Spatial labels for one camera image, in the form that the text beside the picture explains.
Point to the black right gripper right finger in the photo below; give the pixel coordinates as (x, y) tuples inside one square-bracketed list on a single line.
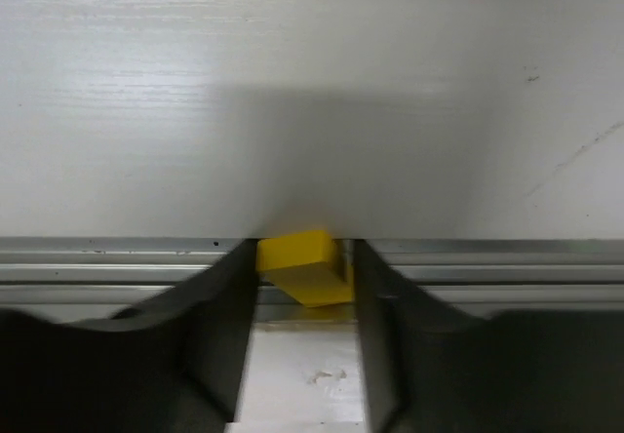
[(430, 367)]

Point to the aluminium front rail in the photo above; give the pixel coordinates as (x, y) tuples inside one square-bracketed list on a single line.
[(74, 278)]

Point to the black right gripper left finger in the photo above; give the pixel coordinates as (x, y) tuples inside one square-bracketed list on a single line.
[(173, 362)]

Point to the yellow cube block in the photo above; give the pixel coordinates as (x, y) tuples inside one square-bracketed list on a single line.
[(309, 266)]

